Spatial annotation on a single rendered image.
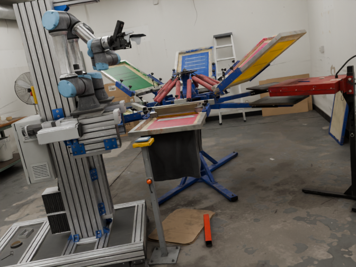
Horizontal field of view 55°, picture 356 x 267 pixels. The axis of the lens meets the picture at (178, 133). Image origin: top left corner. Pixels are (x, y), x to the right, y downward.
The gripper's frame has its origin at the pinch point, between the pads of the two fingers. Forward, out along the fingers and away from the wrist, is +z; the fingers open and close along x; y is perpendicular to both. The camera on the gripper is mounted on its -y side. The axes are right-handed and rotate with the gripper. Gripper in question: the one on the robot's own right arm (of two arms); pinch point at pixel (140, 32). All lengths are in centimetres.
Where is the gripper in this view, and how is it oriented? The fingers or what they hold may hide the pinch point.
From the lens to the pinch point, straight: 203.2
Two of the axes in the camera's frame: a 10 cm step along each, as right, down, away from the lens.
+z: 9.2, -0.6, -3.9
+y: 1.1, 9.9, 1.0
